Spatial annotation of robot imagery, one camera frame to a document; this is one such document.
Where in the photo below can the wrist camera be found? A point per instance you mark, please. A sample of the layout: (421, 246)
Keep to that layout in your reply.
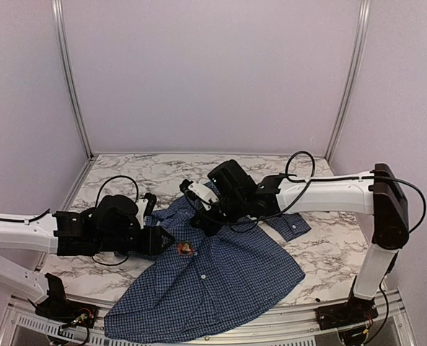
(145, 206)
(197, 191)

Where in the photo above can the left aluminium frame post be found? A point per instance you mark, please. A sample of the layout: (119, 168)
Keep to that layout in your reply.
(58, 15)

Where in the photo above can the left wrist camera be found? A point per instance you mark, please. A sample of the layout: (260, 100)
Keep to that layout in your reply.
(145, 206)

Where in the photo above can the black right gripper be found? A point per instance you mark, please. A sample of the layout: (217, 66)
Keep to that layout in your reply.
(210, 227)

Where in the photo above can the blue checked button shirt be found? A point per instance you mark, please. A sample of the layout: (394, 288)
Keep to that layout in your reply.
(239, 270)

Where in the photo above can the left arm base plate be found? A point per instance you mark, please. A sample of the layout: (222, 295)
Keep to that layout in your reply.
(57, 307)

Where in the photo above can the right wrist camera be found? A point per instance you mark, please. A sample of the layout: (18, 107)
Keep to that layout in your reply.
(197, 191)

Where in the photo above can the aluminium front rail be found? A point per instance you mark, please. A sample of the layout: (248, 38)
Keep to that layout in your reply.
(186, 324)

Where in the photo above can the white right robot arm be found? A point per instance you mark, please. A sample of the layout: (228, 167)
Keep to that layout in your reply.
(375, 194)

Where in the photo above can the aluminium frame post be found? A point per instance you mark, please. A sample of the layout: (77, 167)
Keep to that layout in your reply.
(58, 15)
(350, 82)

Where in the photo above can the right aluminium frame post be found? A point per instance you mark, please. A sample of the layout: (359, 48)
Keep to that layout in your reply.
(350, 82)

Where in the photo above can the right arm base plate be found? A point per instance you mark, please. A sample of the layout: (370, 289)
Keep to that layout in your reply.
(354, 310)

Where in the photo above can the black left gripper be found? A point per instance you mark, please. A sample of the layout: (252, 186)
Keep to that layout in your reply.
(151, 245)

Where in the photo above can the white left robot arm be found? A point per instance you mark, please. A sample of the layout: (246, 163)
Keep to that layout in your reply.
(34, 234)

